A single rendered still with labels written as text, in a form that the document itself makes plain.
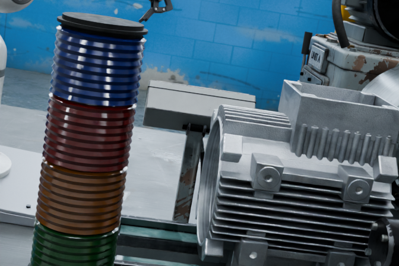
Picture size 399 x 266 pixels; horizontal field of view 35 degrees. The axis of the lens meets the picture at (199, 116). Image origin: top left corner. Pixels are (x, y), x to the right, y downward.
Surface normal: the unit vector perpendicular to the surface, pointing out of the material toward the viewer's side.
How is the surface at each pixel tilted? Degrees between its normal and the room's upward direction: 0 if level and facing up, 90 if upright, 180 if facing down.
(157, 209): 0
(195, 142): 90
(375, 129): 90
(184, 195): 90
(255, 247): 90
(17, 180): 3
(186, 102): 52
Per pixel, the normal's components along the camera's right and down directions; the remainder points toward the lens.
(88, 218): 0.41, -0.15
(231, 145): 0.16, -0.51
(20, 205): 0.21, -0.95
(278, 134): 0.07, 0.21
